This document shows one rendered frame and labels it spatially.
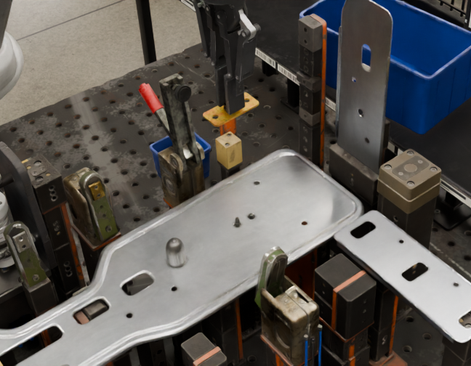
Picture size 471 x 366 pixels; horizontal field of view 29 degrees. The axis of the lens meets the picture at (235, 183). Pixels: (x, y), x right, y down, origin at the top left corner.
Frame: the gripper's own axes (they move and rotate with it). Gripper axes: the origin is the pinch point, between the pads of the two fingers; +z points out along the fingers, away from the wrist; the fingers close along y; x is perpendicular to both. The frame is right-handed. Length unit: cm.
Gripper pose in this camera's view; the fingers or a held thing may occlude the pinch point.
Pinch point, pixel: (230, 87)
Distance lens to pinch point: 135.9
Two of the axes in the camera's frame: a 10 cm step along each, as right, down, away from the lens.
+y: 6.1, 5.3, -5.9
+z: 0.5, 7.2, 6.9
